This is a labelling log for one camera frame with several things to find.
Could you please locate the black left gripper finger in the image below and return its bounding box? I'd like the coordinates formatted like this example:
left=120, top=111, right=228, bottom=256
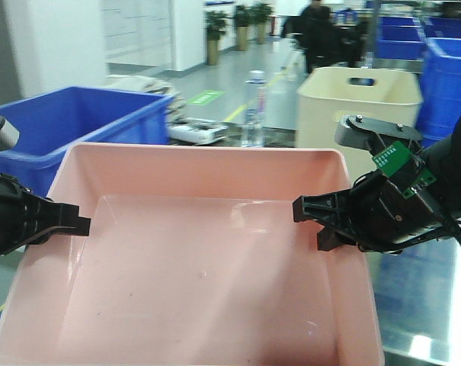
left=22, top=193, right=91, bottom=244

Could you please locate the potted plant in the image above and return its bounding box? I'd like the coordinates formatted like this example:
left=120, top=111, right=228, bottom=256
left=233, top=5, right=251, bottom=51
left=251, top=1, right=273, bottom=44
left=205, top=10, right=229, bottom=66

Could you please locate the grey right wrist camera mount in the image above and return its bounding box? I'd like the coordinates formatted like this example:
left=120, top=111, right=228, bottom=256
left=334, top=114, right=423, bottom=155

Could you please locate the beige plastic bin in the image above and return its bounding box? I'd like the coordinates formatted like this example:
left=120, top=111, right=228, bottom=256
left=295, top=66, right=423, bottom=180

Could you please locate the blue crate far back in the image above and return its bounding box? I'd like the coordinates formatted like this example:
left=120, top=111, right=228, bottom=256
left=376, top=16, right=426, bottom=61

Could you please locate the potted plant left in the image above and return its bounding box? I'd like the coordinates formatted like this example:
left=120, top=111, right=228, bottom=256
left=205, top=10, right=229, bottom=66

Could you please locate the blue crate right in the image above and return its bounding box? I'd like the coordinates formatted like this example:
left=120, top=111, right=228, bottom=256
left=416, top=37, right=461, bottom=144

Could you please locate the potted plant right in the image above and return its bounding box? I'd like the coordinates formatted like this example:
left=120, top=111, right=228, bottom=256
left=251, top=1, right=273, bottom=44

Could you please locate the potted plant middle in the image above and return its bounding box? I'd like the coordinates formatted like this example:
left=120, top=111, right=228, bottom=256
left=233, top=5, right=251, bottom=51

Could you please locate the clear water bottle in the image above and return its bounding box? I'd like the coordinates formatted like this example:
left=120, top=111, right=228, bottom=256
left=241, top=69, right=267, bottom=147

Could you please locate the pink plastic bin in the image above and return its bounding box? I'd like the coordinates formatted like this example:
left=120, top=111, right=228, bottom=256
left=0, top=143, right=384, bottom=365

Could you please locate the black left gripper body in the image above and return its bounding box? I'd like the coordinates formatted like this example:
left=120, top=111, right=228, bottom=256
left=0, top=174, right=38, bottom=255

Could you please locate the person in black clothes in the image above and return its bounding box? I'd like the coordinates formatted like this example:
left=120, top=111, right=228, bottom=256
left=280, top=1, right=368, bottom=74

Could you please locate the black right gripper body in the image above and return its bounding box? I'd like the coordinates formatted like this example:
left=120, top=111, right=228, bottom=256
left=348, top=167, right=453, bottom=253

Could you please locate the large blue crate left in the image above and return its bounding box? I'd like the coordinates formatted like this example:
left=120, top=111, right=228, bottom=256
left=0, top=86, right=172, bottom=197

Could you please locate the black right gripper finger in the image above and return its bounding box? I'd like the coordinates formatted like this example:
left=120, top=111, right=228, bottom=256
left=316, top=227, right=357, bottom=252
left=292, top=189, right=356, bottom=236

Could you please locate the green circuit board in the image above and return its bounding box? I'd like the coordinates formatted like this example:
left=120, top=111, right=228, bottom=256
left=372, top=141, right=437, bottom=199

